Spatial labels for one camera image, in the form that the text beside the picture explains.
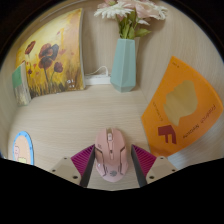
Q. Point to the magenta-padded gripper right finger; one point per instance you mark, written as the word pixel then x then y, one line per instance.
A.
pixel 144 158

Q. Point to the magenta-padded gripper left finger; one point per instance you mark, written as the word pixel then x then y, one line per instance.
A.
pixel 83 158

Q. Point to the pink computer mouse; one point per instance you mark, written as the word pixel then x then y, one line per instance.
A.
pixel 111 153

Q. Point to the orange book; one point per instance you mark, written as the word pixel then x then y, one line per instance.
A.
pixel 186 110

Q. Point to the teal faceted vase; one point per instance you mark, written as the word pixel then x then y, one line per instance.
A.
pixel 123 66

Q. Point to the green and white book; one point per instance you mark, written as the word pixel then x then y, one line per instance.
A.
pixel 20 83

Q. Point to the yellow poppy painting canvas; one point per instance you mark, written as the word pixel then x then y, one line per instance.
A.
pixel 56 50

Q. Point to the pink and white flower bouquet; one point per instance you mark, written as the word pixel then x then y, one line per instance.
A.
pixel 113 11

